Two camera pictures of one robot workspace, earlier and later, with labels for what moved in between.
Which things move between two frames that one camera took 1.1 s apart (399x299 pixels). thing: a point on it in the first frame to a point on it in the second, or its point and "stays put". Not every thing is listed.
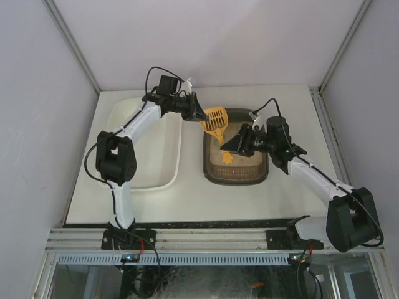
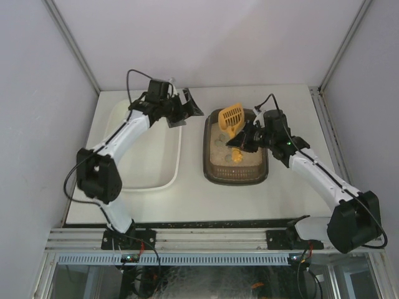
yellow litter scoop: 217,123 to 231,118
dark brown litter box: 222,167 stays put
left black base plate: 138,240 stays put
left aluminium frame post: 73,40 stays put
